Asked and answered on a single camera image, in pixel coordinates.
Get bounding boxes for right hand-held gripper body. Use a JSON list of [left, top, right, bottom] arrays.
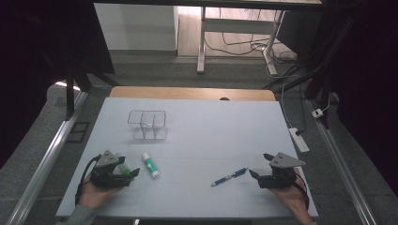
[[257, 152, 307, 189]]

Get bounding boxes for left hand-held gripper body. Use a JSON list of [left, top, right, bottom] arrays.
[[90, 149, 134, 189]]

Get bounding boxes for green transparent plastic box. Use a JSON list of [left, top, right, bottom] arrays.
[[115, 153, 134, 181]]

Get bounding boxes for green and white glue stick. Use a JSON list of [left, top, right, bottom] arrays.
[[141, 152, 161, 180]]

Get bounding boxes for blue pen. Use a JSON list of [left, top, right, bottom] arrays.
[[209, 167, 249, 188]]

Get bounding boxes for clear compartment organizer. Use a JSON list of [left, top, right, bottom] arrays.
[[127, 109, 169, 141]]

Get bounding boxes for person's right hand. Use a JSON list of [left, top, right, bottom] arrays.
[[268, 167, 310, 219]]

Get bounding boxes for white power strip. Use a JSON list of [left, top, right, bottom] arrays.
[[287, 127, 311, 155]]

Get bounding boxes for white table cover sheet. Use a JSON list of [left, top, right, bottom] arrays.
[[54, 97, 320, 219]]

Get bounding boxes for black stand legs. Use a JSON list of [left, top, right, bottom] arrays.
[[64, 69, 120, 122], [262, 29, 334, 129]]

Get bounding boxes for wooden table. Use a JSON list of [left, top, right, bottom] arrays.
[[108, 85, 277, 102]]

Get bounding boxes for black curtain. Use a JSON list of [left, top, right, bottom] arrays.
[[0, 0, 115, 172], [322, 0, 398, 190]]

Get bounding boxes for white panel board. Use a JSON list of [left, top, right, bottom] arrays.
[[93, 3, 180, 53]]

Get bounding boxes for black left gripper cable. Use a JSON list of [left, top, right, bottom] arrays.
[[74, 154, 101, 206]]

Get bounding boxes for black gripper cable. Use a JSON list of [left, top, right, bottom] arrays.
[[293, 172, 312, 211], [74, 154, 101, 206]]

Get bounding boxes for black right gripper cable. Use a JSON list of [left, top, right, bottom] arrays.
[[293, 172, 312, 211]]

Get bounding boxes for aluminium rail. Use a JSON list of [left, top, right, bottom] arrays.
[[305, 98, 378, 225], [5, 90, 89, 225]]

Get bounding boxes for black floor cables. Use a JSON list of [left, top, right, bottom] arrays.
[[204, 8, 299, 65]]

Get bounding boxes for white desk frame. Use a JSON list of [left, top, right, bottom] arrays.
[[196, 6, 286, 77]]

